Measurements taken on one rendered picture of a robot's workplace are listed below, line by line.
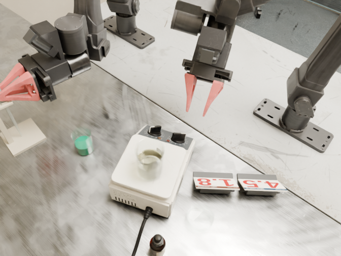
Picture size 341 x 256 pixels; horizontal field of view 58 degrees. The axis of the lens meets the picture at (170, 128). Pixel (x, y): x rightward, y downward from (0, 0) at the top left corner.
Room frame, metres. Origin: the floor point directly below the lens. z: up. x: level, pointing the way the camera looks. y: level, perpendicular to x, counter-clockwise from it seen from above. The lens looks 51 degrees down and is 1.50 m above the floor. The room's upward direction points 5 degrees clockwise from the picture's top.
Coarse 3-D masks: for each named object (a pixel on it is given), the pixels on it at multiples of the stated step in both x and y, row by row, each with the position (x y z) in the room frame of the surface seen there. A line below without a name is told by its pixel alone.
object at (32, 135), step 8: (8, 104) 0.41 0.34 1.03; (0, 120) 0.40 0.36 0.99; (32, 120) 0.47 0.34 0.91; (0, 128) 0.39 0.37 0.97; (24, 128) 0.44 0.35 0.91; (32, 128) 0.44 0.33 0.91; (0, 136) 0.42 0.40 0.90; (8, 136) 0.40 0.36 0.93; (16, 136) 0.42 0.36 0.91; (24, 136) 0.42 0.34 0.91; (32, 136) 0.42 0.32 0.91; (40, 136) 0.42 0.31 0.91; (8, 144) 0.39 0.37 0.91; (16, 144) 0.39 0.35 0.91; (24, 144) 0.39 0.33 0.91; (32, 144) 0.40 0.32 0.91; (16, 152) 0.37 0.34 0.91
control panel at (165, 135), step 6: (144, 132) 0.42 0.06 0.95; (162, 132) 0.44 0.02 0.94; (168, 132) 0.45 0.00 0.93; (162, 138) 0.41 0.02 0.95; (168, 138) 0.42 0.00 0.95; (186, 138) 0.43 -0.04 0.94; (192, 138) 0.44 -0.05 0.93; (174, 144) 0.39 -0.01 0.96; (180, 144) 0.40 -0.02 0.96; (186, 144) 0.40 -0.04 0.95
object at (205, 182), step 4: (196, 180) 0.33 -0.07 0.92; (200, 180) 0.33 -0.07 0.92; (204, 180) 0.33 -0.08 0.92; (208, 180) 0.33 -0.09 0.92; (212, 180) 0.34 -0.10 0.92; (216, 180) 0.34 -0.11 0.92; (220, 180) 0.34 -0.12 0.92; (224, 180) 0.34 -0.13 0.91; (228, 180) 0.34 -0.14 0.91; (232, 180) 0.34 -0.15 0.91; (200, 184) 0.31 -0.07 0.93; (204, 184) 0.32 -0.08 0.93; (208, 184) 0.32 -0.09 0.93; (212, 184) 0.32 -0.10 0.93; (216, 184) 0.32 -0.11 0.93; (220, 184) 0.32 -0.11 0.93; (224, 184) 0.32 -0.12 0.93; (228, 184) 0.32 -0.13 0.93; (232, 184) 0.32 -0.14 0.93
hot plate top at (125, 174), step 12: (132, 144) 0.36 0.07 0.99; (168, 144) 0.37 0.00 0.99; (132, 156) 0.33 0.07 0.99; (168, 156) 0.34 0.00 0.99; (180, 156) 0.34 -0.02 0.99; (120, 168) 0.30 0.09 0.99; (132, 168) 0.31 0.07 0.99; (168, 168) 0.31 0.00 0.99; (180, 168) 0.32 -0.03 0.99; (120, 180) 0.28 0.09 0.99; (132, 180) 0.28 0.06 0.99; (144, 180) 0.28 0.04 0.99; (156, 180) 0.28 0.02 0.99; (168, 180) 0.29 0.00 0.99; (144, 192) 0.26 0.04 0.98; (156, 192) 0.26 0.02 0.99; (168, 192) 0.26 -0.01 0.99
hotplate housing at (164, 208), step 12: (192, 144) 0.41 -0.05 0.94; (180, 180) 0.30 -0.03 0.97; (120, 192) 0.27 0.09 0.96; (132, 192) 0.27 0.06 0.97; (132, 204) 0.26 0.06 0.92; (144, 204) 0.26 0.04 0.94; (156, 204) 0.25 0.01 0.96; (168, 204) 0.25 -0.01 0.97; (144, 216) 0.24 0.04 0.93; (168, 216) 0.25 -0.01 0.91
